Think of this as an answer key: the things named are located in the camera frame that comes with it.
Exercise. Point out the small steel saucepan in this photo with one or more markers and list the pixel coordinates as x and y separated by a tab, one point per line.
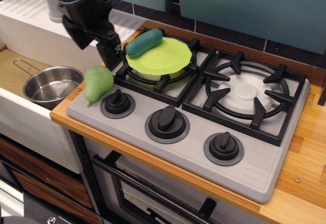
49	87

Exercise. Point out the black middle stove knob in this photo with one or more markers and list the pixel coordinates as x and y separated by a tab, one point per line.
167	125

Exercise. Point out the grey toy stove top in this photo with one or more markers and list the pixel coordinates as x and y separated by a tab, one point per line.
254	176

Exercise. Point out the lime green plastic plate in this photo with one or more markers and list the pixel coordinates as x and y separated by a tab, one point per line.
163	58

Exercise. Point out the black right burner grate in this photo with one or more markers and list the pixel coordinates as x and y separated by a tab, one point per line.
248	96

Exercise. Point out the dark green toy cucumber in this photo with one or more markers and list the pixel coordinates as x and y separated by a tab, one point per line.
144	42

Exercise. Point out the light green toy pear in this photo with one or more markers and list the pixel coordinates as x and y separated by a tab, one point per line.
98	80

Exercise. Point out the wooden drawer front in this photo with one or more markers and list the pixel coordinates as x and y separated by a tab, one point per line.
45	171

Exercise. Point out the toy oven door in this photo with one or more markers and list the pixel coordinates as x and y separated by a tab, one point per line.
150	197

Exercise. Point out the black right stove knob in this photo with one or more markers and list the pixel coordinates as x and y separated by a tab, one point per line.
224	149

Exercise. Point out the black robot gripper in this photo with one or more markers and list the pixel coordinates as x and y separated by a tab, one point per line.
87	20

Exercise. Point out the black stove knob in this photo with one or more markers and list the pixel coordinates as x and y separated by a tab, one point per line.
224	149
117	105
167	125

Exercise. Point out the white toy sink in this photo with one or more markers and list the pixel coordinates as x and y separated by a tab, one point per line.
30	41

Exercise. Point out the black left burner grate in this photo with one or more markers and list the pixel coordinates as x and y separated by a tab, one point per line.
170	88

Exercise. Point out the grey toy faucet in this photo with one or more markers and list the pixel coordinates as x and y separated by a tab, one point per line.
55	15

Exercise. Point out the black burner grate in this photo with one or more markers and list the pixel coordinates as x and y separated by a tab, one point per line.
170	88
248	96

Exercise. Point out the black left stove knob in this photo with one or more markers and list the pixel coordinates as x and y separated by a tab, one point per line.
117	105

